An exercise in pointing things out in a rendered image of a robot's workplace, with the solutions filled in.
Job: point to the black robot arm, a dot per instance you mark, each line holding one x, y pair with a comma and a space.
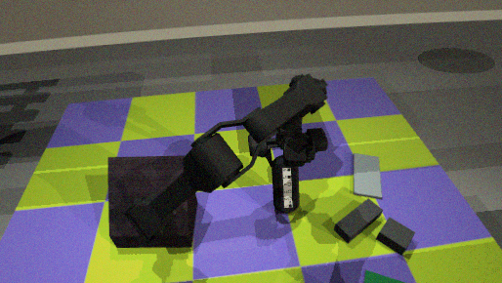
212, 163

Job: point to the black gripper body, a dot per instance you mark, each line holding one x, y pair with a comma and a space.
315, 137

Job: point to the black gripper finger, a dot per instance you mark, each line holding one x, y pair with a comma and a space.
269, 157

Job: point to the dark grey controller unit with white label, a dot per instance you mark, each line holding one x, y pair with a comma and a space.
285, 186

